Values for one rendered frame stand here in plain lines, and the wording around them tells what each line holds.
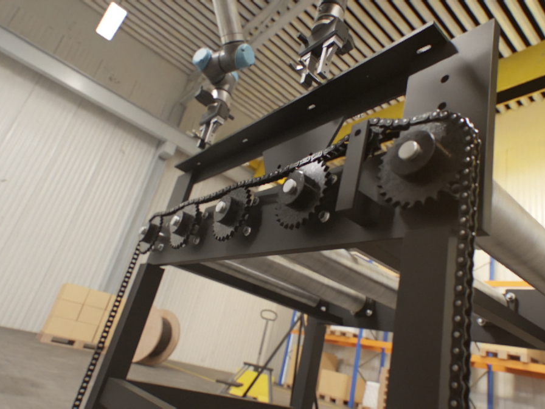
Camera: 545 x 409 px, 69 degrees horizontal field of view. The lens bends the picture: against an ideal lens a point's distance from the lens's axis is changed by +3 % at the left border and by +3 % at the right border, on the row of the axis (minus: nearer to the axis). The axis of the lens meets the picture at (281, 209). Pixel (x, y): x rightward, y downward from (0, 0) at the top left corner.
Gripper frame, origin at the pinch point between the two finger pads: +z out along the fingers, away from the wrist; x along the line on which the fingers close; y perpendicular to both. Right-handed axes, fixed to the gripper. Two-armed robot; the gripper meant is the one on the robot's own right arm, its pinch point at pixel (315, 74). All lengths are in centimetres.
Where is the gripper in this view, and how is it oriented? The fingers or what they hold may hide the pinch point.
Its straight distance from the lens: 104.4
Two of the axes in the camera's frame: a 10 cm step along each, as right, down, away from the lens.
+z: -2.2, 9.0, -3.7
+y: -7.4, -4.0, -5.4
